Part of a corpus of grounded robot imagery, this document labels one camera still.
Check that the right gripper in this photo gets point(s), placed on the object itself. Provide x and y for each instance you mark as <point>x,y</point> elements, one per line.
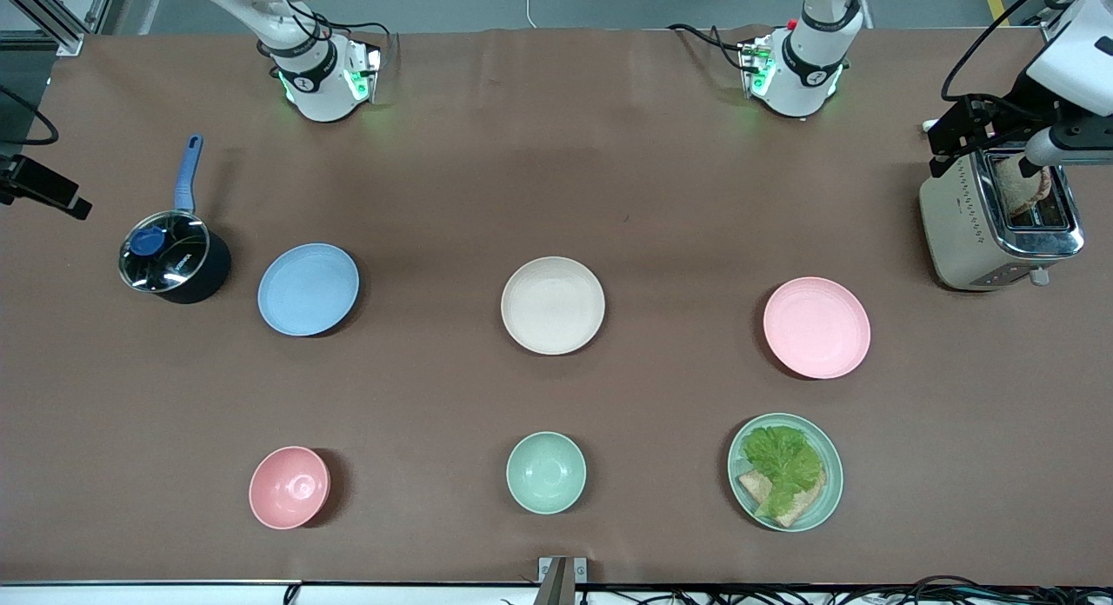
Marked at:
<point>39,183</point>

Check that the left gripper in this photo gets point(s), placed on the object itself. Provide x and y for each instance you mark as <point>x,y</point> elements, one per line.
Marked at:
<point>1024,98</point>

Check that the pink plate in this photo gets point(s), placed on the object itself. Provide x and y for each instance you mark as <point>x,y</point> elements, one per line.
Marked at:
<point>816,328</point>

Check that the blue plate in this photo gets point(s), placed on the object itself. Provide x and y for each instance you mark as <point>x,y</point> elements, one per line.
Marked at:
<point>308,289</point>

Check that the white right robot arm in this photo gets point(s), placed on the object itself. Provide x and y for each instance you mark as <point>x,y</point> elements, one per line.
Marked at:
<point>317,88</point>

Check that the white power plug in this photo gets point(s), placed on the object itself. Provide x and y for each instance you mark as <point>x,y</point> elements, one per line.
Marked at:
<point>932,127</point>

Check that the toast slice in toaster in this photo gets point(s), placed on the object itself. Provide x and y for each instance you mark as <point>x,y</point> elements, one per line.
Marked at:
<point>1013,188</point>

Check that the silver toaster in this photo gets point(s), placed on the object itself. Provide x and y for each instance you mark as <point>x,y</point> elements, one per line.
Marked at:
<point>965,231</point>

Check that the glass lid with blue knob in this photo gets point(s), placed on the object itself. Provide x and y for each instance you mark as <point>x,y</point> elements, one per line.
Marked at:
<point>165,253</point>

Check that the brown table cover sheet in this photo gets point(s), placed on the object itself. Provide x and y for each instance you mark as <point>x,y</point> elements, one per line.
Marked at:
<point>661,196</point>

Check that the small pink bowl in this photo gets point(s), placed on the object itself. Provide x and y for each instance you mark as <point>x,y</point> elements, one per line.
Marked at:
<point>289,488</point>

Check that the green lettuce leaf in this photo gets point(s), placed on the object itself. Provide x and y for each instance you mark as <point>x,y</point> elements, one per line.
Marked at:
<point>783,462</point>

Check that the green plate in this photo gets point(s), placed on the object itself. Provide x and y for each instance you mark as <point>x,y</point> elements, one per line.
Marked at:
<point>830,492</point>

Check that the brown bread slice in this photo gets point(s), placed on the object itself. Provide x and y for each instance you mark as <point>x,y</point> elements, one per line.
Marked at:
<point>804,505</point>

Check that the beige plate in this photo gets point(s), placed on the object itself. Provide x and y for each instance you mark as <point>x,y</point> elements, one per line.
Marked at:
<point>552,305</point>

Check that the small green bowl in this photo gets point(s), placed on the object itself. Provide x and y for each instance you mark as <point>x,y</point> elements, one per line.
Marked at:
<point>546,473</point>

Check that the aluminium frame profile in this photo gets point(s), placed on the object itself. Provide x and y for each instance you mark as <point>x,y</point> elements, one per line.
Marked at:
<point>52,14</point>

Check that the metal bracket on table edge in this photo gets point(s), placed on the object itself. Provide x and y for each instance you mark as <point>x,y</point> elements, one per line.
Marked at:
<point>562,575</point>

